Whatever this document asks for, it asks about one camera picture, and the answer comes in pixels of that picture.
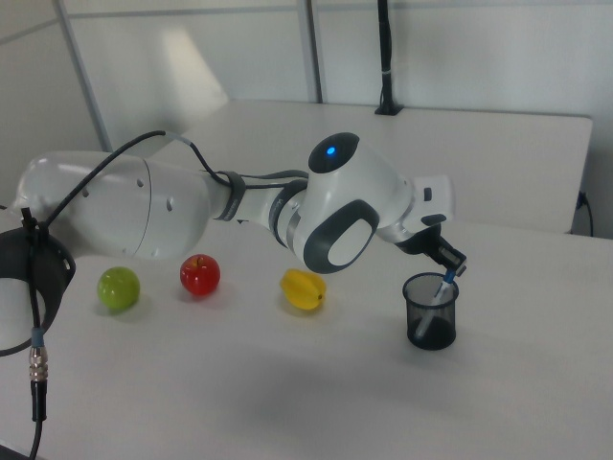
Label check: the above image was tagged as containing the green toy apple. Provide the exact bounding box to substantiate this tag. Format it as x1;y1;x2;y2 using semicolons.
97;265;142;311

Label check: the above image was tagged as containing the grey metal partition post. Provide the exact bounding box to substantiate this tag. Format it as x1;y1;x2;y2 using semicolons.
56;0;113;152
300;0;329;104

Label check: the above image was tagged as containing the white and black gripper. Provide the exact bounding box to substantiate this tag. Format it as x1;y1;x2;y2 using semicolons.
377;173;468;278

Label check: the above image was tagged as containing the black power cable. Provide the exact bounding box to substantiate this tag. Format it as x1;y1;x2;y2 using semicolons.
576;190;596;237

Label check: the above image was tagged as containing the black mesh pen cup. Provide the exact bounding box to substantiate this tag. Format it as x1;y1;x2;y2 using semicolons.
401;271;460;350

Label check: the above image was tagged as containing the black camera pole with base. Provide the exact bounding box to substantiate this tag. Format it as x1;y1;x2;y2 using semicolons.
374;0;405;117

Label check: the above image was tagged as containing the yellow toy starfruit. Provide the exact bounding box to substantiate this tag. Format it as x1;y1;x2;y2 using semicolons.
279;268;329;311

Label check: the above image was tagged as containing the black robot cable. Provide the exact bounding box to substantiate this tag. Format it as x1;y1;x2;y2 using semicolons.
18;129;310;460

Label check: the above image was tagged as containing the blue and white marker pen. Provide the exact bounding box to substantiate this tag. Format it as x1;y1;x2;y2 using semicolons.
414;267;457;339

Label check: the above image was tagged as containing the red toy apple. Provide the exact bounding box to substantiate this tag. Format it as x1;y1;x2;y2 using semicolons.
179;254;222;297

